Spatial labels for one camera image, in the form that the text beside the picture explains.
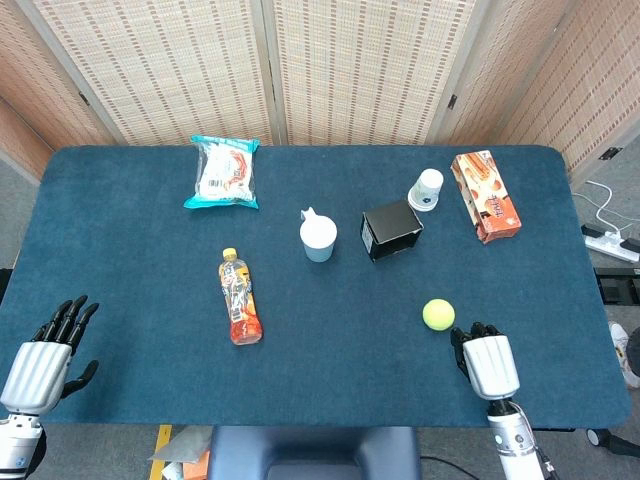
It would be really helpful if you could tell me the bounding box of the yellow tennis ball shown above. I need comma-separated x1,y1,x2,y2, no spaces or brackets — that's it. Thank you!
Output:
422,298,456,331

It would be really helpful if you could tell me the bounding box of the white cable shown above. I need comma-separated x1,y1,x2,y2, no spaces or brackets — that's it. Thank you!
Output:
571,179,634,239

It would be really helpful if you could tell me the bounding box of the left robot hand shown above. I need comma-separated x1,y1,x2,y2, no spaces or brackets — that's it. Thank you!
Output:
0,294,101,415

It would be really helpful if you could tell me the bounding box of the teal snack bag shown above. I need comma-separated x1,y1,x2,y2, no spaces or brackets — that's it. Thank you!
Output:
182,134,262,211

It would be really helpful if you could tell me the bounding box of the light blue paper cup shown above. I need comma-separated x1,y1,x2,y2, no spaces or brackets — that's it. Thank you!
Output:
299,206,339,263

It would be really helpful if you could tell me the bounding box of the black table foot with caster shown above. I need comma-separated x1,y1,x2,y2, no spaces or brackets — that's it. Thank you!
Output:
585,427,640,457

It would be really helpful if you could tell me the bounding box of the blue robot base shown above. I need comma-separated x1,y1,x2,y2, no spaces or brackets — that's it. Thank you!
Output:
207,425,422,480

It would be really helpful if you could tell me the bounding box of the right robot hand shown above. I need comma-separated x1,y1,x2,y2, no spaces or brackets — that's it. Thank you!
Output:
449,322,521,401

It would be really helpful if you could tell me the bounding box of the white paper cup with print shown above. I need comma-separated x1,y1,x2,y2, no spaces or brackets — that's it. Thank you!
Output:
407,168,445,213

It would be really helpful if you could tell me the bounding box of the black box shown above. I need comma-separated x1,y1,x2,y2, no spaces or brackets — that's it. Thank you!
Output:
360,199,425,263

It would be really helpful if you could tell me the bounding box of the orange drink bottle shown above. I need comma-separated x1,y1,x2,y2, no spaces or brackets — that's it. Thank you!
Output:
217,247,263,346

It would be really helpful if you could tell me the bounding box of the orange packet on floor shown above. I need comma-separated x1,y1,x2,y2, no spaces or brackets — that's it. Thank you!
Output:
162,449,211,480

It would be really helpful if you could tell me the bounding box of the white shoe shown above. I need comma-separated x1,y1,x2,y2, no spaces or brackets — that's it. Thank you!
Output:
608,321,640,390

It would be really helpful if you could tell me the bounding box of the grey foil bag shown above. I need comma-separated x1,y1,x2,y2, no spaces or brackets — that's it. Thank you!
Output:
148,425,214,462

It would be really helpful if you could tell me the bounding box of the woven folding screen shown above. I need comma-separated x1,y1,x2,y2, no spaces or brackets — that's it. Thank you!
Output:
0,0,640,186

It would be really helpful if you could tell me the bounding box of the blue table cloth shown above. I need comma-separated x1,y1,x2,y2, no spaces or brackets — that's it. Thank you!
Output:
0,144,633,431

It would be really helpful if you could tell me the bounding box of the white power strip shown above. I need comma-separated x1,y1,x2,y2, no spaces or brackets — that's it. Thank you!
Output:
583,229,640,264

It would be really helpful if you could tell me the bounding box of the orange biscuit box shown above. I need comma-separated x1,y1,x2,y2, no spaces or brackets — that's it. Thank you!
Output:
450,150,523,246

